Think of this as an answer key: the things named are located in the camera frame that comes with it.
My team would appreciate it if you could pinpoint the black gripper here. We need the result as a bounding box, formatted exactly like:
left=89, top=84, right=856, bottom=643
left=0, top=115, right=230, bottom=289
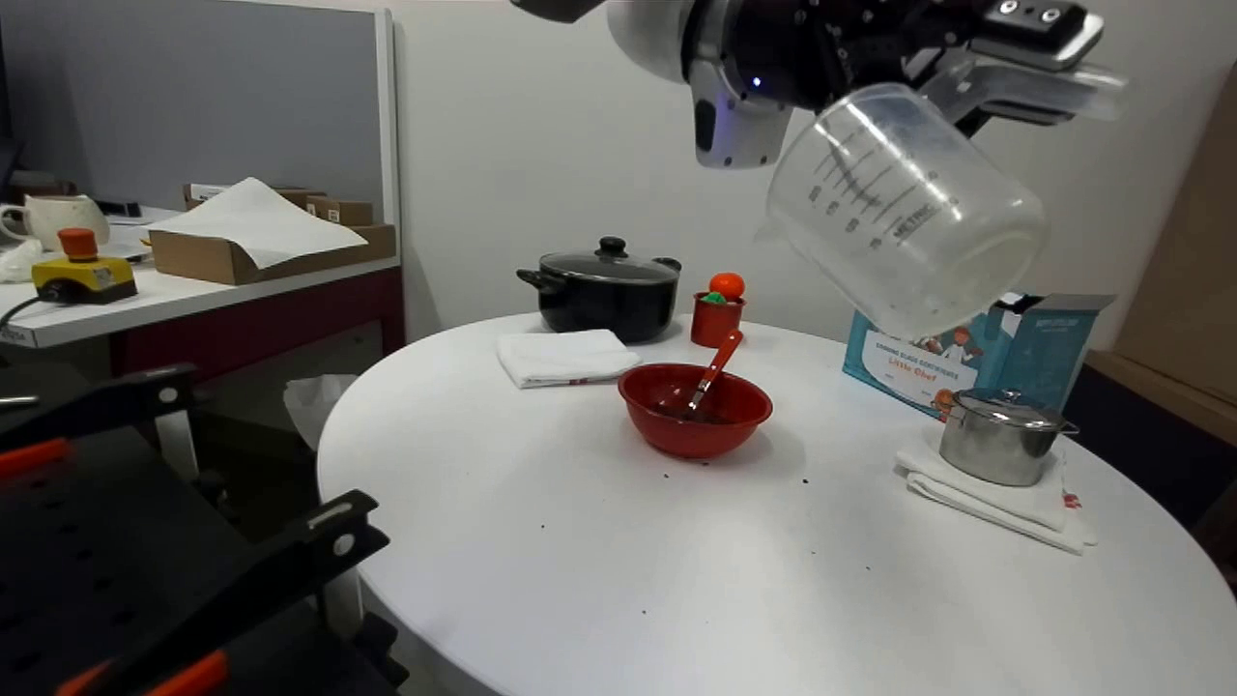
left=771, top=0, right=1132, bottom=132

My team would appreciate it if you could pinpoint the clear plastic measuring jug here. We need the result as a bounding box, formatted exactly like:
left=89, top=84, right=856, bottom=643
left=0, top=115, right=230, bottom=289
left=761, top=81, right=1053, bottom=342

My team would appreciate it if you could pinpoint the red bowl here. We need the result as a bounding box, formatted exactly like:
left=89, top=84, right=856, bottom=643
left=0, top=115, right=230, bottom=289
left=616, top=361, right=777, bottom=465

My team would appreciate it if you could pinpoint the blue picture book box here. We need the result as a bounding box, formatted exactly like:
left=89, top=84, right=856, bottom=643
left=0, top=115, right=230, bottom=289
left=842, top=289, right=1116, bottom=422

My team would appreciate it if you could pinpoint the small steel pot with lid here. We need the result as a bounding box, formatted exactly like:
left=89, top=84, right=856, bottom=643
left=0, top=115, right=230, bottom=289
left=937, top=391, right=1080, bottom=491

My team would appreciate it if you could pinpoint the red cup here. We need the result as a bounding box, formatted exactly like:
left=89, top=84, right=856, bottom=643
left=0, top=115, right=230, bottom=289
left=688, top=289, right=746, bottom=353

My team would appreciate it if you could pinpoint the white paper napkin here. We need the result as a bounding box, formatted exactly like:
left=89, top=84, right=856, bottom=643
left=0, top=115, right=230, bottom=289
left=897, top=437, right=1098, bottom=556

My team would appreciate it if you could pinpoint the red plastic spoon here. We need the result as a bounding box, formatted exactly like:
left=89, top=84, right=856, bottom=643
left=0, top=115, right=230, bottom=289
left=681, top=330, right=746, bottom=418

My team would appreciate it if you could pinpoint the glass pot lid black knob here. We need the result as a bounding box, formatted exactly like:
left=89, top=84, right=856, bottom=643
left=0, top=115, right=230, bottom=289
left=534, top=232, right=681, bottom=285

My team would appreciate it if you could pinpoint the black cooking pot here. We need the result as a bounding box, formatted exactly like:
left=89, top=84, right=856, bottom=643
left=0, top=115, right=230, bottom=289
left=513, top=263, right=686, bottom=348

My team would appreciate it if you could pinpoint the white folded cloth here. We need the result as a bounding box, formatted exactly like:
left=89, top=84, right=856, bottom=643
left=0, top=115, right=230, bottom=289
left=496, top=325, right=646, bottom=393

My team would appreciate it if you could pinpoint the white paper sheet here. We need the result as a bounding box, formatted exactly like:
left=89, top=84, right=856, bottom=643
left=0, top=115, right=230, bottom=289
left=149, top=173, right=370, bottom=276

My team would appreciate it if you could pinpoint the bin with plastic bag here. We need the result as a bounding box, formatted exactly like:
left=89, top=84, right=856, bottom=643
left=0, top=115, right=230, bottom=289
left=280, top=370, right=360, bottom=458

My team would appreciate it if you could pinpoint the grey partition panel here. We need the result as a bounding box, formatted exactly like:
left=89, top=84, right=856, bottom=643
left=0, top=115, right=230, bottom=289
left=0, top=0, right=400, bottom=227

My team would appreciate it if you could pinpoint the flat cardboard box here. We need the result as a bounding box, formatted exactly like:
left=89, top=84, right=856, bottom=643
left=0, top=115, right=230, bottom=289
left=145, top=177, right=400, bottom=285

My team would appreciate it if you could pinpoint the white desk red front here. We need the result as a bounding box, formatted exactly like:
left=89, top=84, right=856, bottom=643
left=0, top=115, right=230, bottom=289
left=0, top=248, right=411, bottom=383

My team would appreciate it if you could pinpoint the yellow emergency stop button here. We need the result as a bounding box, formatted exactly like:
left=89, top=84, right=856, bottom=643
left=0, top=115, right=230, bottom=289
left=29, top=224, right=139, bottom=311

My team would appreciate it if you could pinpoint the white kettle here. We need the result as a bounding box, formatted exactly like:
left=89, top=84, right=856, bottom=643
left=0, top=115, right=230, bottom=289
left=0, top=191, right=114, bottom=257

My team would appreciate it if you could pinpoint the black frame with orange clamps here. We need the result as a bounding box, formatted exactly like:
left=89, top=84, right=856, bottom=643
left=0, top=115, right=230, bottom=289
left=0, top=364, right=400, bottom=696

